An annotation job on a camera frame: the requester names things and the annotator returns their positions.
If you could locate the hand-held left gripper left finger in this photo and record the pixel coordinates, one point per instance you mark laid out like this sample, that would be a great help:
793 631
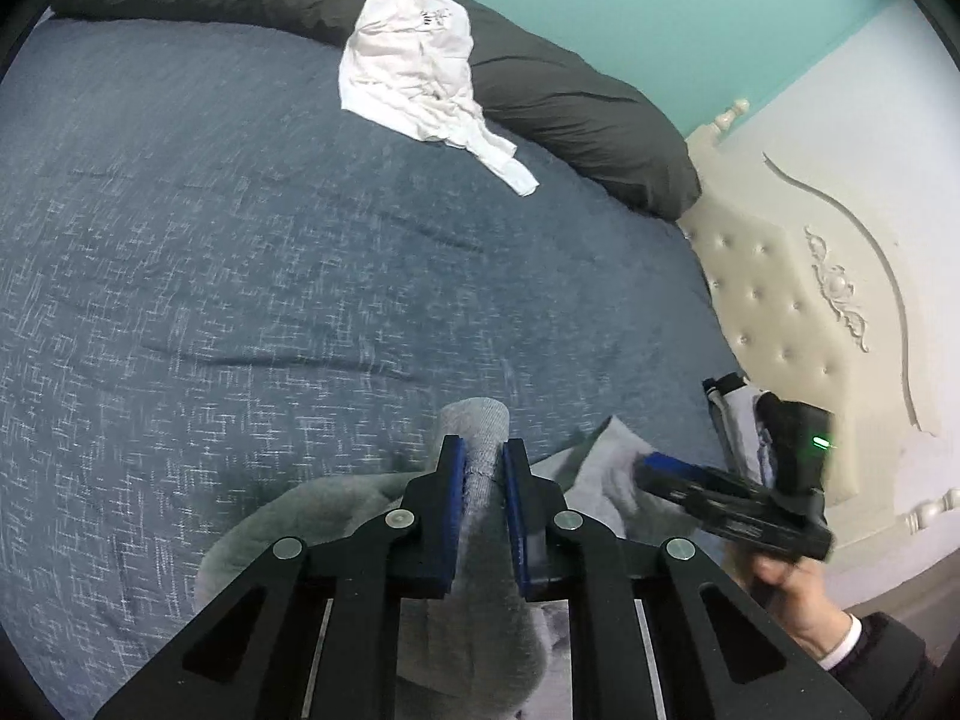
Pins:
450 517

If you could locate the white printed shirt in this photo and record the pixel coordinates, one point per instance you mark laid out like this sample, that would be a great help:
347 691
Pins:
412 60

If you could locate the blue flecked bed blanket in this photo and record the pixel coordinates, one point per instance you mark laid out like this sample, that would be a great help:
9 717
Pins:
225 277

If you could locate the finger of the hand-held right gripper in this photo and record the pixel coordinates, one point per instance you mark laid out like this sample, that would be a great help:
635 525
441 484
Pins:
675 476

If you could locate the cream tufted headboard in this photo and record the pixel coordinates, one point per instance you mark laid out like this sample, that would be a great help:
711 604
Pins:
780 300

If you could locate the person's right forearm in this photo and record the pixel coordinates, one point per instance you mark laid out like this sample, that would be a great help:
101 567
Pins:
892 667

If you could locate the grey fleece-lined pants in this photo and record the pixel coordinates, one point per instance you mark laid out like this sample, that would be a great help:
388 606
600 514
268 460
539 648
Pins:
480 645

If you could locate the person's right hand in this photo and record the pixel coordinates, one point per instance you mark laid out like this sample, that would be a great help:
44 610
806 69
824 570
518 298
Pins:
806 600

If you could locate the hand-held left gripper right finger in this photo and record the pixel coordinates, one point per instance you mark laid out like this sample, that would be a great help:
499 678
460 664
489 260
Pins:
517 525

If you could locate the cream bedpost finial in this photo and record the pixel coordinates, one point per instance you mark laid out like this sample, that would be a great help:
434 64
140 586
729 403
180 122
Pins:
731 116
934 514

